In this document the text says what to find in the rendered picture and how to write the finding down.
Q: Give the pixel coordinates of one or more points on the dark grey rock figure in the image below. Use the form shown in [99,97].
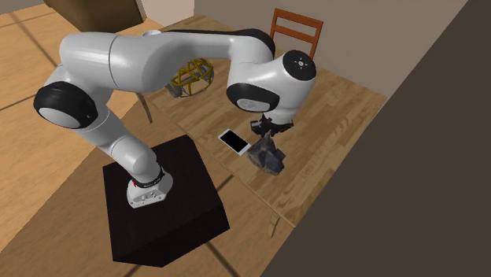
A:
[266,155]

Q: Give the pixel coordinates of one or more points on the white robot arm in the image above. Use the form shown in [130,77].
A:
[145,57]

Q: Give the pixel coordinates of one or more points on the light wooden table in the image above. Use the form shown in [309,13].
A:
[326,122]

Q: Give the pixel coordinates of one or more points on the white phone with black screen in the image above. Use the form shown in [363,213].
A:
[234,141]

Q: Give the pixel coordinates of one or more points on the dark brown wooden cabinet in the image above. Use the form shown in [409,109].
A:
[99,13]

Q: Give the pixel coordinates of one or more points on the black robot stand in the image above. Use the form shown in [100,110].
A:
[168,226]

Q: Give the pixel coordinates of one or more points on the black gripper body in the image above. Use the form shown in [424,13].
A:
[268,125]

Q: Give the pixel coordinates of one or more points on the red-brown wooden chair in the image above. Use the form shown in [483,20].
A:
[296,28]

